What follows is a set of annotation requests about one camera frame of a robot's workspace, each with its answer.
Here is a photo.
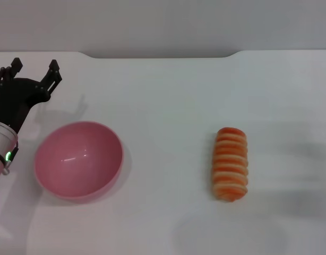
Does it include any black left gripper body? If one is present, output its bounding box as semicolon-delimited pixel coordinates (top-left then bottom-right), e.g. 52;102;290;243
0;76;52;134

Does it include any pink plastic bowl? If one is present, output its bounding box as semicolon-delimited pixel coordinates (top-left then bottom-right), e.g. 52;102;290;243
33;121;124;205

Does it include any orange striped bread roll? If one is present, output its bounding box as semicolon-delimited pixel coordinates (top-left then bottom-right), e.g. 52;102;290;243
211;127;250;203

